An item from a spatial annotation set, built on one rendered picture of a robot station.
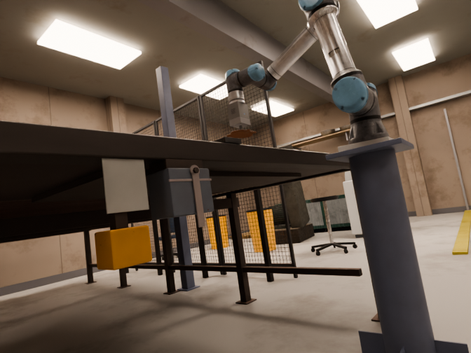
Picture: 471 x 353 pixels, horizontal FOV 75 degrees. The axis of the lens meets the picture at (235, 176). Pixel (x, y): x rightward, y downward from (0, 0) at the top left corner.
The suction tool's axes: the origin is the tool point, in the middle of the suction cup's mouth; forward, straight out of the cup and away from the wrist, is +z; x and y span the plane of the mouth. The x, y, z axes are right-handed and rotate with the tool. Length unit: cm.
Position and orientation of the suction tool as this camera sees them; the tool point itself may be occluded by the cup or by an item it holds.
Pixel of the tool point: (242, 135)
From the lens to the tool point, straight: 144.1
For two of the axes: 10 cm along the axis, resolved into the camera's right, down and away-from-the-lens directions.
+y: -5.8, -0.1, -8.2
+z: 1.5, 9.8, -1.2
